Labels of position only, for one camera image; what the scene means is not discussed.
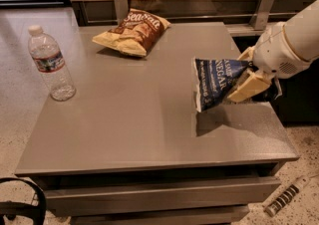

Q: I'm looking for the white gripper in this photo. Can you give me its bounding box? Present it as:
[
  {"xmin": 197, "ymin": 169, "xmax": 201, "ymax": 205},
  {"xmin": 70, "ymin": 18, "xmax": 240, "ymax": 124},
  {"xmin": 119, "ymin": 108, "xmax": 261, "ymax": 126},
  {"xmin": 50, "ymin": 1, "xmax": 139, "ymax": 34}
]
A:
[{"xmin": 226, "ymin": 22, "xmax": 311, "ymax": 103}]

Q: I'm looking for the blue chip bag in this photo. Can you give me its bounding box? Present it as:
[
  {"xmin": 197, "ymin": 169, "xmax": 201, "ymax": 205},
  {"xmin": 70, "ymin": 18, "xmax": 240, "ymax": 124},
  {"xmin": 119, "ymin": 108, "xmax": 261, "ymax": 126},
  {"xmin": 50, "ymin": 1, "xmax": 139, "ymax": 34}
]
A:
[{"xmin": 192, "ymin": 57, "xmax": 283, "ymax": 113}]

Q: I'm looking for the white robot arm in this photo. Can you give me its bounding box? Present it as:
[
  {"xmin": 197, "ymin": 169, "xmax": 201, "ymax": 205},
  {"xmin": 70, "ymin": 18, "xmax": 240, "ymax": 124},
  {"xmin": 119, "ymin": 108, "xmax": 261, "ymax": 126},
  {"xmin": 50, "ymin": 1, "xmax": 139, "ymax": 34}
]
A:
[{"xmin": 226, "ymin": 0, "xmax": 319, "ymax": 103}]

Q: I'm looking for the brown chip bag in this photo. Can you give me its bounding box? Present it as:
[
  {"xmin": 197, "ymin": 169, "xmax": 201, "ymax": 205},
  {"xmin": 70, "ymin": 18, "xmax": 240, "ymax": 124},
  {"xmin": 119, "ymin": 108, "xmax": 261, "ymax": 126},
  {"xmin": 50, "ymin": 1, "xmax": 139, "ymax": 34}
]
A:
[{"xmin": 92, "ymin": 8, "xmax": 170, "ymax": 57}]

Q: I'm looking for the white power strip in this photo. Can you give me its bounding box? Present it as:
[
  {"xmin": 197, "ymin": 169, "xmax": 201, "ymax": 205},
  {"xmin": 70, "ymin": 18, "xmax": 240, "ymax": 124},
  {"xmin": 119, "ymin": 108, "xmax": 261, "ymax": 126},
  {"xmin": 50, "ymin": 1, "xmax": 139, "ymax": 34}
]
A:
[{"xmin": 264, "ymin": 176, "xmax": 310, "ymax": 217}]

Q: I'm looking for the grey drawer cabinet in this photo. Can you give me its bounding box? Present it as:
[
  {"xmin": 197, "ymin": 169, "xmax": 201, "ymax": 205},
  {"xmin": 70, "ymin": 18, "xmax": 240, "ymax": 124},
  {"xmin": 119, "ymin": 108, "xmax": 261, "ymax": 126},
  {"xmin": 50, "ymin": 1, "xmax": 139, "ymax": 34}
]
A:
[{"xmin": 16, "ymin": 23, "xmax": 297, "ymax": 225}]

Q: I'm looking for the clear plastic water bottle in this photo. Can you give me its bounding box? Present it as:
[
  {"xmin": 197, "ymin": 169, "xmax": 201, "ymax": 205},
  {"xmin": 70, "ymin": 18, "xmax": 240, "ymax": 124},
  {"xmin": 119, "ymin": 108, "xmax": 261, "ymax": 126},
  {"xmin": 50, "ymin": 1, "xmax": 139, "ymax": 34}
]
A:
[{"xmin": 28, "ymin": 25, "xmax": 76, "ymax": 102}]

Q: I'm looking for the black chair part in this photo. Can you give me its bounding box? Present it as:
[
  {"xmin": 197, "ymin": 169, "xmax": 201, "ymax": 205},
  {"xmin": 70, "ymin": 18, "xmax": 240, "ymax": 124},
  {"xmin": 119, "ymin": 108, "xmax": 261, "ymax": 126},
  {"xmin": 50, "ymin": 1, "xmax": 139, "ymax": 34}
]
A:
[{"xmin": 0, "ymin": 177, "xmax": 47, "ymax": 225}]

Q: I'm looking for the right metal bracket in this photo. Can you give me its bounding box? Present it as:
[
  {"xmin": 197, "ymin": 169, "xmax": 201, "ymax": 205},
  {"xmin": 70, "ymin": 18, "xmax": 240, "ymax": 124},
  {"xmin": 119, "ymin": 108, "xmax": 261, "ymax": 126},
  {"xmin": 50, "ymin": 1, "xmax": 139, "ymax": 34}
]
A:
[{"xmin": 249, "ymin": 0, "xmax": 275, "ymax": 31}]

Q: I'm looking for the metal bracket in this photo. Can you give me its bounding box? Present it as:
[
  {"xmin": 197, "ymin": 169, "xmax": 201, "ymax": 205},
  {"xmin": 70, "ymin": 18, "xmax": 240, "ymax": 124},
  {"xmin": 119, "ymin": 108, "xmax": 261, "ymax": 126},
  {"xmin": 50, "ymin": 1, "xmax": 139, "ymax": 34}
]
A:
[
  {"xmin": 114, "ymin": 0, "xmax": 129, "ymax": 23},
  {"xmin": 249, "ymin": 0, "xmax": 275, "ymax": 31}
]

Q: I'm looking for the left metal bracket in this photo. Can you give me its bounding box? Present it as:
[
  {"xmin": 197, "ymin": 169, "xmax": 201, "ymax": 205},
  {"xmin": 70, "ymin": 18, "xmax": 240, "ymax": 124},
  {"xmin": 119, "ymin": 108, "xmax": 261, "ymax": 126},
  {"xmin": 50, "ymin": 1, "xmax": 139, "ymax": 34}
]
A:
[{"xmin": 114, "ymin": 0, "xmax": 129, "ymax": 23}]

